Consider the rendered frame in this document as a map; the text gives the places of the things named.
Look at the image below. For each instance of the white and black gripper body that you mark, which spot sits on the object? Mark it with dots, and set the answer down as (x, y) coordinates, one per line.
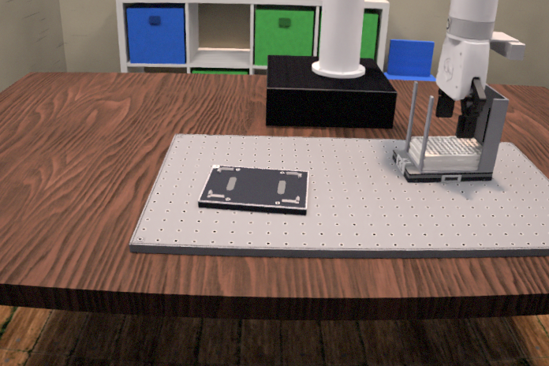
(461, 60)

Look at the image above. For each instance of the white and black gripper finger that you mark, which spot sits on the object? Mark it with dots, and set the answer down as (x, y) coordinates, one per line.
(445, 105)
(466, 123)

